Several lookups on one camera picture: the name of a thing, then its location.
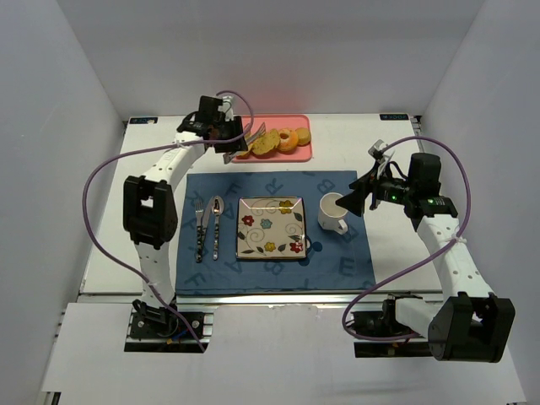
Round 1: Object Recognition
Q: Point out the sugared donut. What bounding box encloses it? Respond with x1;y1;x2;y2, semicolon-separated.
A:
278;128;299;153

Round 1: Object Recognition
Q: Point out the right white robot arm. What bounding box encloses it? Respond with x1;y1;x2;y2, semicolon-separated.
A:
337;153;516;363

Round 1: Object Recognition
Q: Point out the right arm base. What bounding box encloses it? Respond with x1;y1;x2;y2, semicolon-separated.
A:
346;294;431;359

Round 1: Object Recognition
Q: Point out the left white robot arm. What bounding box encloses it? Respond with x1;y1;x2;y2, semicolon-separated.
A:
122;90;253;309

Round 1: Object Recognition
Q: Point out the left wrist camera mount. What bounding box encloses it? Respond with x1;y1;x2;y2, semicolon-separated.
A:
218;95;235;122

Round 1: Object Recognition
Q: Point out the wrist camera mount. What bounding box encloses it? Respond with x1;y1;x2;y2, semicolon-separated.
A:
218;95;235;122
368;139;394;179

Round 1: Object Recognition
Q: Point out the purple cable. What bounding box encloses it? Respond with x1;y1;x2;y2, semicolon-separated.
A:
83;89;255;354
342;135;470;341

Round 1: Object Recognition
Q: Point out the spoon with patterned handle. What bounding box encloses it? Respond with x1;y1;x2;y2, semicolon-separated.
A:
213;196;224;261

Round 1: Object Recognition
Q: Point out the white mug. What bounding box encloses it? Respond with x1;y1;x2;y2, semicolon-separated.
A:
317;192;348;235

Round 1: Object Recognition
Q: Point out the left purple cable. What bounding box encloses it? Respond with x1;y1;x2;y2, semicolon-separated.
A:
83;89;255;354

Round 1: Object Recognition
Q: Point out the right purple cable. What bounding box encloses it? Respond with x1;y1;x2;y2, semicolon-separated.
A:
342;135;470;341

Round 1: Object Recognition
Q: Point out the square floral plate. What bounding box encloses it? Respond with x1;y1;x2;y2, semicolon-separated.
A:
236;197;307;261

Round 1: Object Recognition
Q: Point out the fork with patterned handle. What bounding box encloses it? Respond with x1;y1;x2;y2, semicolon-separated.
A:
195;199;204;263

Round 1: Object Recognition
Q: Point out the pink tray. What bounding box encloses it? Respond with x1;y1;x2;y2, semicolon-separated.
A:
232;115;312;164

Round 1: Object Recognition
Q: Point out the small round muffin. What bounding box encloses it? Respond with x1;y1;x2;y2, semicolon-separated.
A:
294;127;311;146

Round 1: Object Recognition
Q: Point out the blue letter placemat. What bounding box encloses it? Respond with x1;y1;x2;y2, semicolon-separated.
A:
175;170;375;295

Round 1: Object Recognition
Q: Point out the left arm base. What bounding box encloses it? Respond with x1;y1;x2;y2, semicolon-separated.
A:
124;300;210;354

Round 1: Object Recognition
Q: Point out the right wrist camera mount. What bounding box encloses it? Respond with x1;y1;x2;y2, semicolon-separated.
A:
368;139;394;179

